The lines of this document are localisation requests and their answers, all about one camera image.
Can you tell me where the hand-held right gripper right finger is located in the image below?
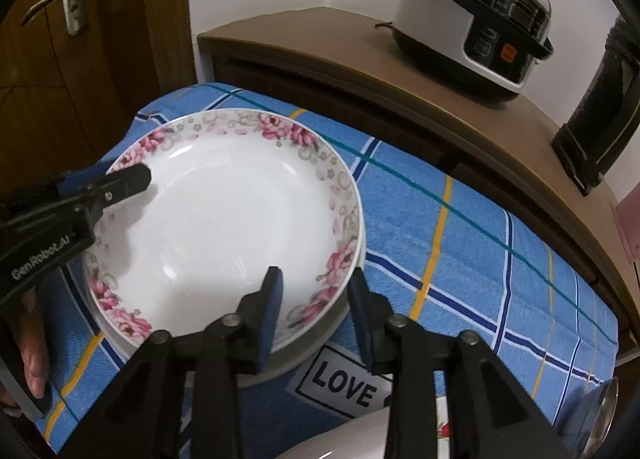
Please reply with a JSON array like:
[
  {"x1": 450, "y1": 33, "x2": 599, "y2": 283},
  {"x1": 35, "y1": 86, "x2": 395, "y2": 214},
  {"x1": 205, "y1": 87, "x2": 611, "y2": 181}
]
[{"x1": 347, "y1": 269, "x2": 573, "y2": 459}]

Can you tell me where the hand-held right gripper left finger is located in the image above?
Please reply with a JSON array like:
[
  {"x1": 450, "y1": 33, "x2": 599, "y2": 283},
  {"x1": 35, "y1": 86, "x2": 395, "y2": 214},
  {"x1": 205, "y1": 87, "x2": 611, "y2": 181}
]
[{"x1": 60, "y1": 266, "x2": 286, "y2": 459}]

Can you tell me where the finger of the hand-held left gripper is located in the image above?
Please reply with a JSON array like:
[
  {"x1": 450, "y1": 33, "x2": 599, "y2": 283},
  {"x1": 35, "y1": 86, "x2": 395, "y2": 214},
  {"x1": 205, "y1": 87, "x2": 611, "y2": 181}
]
[
  {"x1": 0, "y1": 163, "x2": 116, "y2": 215},
  {"x1": 90, "y1": 163, "x2": 153, "y2": 220}
]

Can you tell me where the plain white plate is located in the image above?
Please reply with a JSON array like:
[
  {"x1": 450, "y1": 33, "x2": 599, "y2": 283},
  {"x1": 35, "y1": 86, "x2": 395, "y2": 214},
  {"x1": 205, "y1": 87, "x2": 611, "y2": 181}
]
[{"x1": 92, "y1": 239, "x2": 366, "y2": 382}]

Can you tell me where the pink floral rimmed plate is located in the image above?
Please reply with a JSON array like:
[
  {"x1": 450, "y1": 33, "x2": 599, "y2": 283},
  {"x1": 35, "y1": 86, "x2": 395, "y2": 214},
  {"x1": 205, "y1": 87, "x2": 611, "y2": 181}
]
[{"x1": 81, "y1": 108, "x2": 365, "y2": 346}]

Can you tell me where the pink plastic bowl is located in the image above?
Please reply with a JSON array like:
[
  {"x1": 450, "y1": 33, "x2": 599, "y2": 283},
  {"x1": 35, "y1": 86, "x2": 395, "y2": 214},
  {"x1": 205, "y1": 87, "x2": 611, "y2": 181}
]
[{"x1": 272, "y1": 409, "x2": 393, "y2": 459}]

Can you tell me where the red metal-rimmed bowl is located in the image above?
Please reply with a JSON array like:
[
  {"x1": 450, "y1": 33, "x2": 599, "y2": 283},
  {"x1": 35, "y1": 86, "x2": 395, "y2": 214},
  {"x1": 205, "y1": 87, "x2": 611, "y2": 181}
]
[{"x1": 565, "y1": 376, "x2": 621, "y2": 445}]

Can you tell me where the person's left hand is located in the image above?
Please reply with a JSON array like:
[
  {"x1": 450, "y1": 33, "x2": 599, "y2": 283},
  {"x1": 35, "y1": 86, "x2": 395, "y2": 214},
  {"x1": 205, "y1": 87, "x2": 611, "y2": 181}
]
[{"x1": 15, "y1": 321, "x2": 50, "y2": 397}]

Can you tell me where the white cloth label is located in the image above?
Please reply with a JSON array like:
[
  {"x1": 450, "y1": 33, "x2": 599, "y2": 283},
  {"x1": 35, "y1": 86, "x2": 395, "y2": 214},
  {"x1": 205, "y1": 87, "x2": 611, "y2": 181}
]
[{"x1": 295, "y1": 344, "x2": 393, "y2": 415}]

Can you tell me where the blue plaid cloth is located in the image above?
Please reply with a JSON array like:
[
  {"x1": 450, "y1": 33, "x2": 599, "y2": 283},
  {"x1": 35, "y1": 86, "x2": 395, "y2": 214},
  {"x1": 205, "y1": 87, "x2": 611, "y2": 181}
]
[{"x1": 42, "y1": 82, "x2": 623, "y2": 455}]

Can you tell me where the brown wooden door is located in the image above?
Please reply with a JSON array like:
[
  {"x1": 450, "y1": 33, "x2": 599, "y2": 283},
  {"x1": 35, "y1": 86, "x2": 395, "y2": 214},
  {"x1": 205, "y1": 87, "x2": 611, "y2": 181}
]
[{"x1": 0, "y1": 0, "x2": 198, "y2": 180}]

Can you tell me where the brown wooden cabinet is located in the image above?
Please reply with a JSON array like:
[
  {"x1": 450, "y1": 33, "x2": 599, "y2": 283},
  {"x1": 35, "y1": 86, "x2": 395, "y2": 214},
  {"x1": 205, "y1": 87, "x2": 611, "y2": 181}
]
[{"x1": 197, "y1": 6, "x2": 640, "y2": 355}]

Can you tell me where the pink electric kettle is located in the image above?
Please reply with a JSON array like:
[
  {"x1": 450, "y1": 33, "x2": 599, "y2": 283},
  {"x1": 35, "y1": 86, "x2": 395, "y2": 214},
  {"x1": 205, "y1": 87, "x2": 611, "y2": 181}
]
[{"x1": 615, "y1": 189, "x2": 640, "y2": 265}]

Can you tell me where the white and black rice cooker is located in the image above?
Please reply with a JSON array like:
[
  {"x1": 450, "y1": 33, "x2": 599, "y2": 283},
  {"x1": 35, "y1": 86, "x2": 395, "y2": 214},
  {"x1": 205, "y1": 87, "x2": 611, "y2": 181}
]
[{"x1": 392, "y1": 0, "x2": 556, "y2": 102}]

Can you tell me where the silver door handle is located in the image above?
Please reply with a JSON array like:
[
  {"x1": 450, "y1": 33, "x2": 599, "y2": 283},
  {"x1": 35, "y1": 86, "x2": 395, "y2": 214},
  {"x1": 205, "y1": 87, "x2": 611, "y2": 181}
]
[{"x1": 21, "y1": 0, "x2": 86, "y2": 36}]

